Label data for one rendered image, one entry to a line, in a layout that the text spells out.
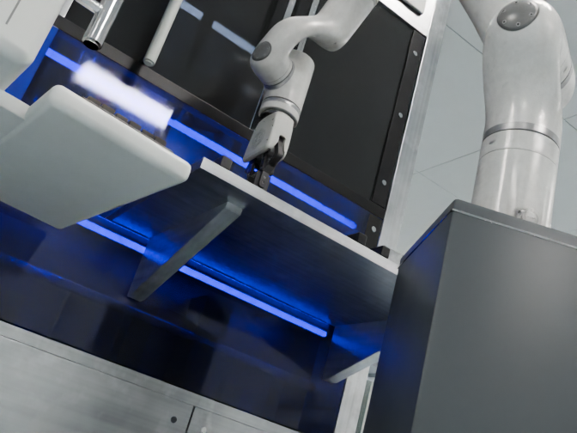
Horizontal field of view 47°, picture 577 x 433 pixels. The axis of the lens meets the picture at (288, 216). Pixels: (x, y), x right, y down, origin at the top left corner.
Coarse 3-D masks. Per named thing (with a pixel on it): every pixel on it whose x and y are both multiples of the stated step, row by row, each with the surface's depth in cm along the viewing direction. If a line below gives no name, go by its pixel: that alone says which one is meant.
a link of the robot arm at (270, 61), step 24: (336, 0) 141; (360, 0) 141; (288, 24) 134; (312, 24) 135; (336, 24) 139; (360, 24) 144; (264, 48) 133; (288, 48) 133; (336, 48) 143; (264, 72) 133; (288, 72) 135
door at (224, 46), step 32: (96, 0) 143; (128, 0) 147; (160, 0) 151; (192, 0) 156; (224, 0) 161; (256, 0) 167; (128, 32) 145; (192, 32) 154; (224, 32) 160; (256, 32) 165; (160, 64) 148; (192, 64) 153; (224, 64) 158; (224, 96) 156; (256, 96) 161
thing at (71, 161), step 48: (0, 96) 82; (48, 96) 77; (0, 144) 92; (48, 144) 87; (96, 144) 83; (144, 144) 83; (0, 192) 110; (48, 192) 104; (96, 192) 98; (144, 192) 93
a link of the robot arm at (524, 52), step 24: (528, 0) 106; (504, 24) 105; (528, 24) 103; (552, 24) 103; (504, 48) 105; (528, 48) 104; (552, 48) 103; (504, 72) 106; (528, 72) 104; (552, 72) 103; (504, 96) 106; (528, 96) 104; (552, 96) 104; (504, 120) 104; (528, 120) 102; (552, 120) 103
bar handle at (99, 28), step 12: (84, 0) 83; (108, 0) 84; (120, 0) 85; (96, 12) 84; (108, 12) 84; (96, 24) 83; (108, 24) 84; (84, 36) 82; (96, 36) 82; (96, 48) 83
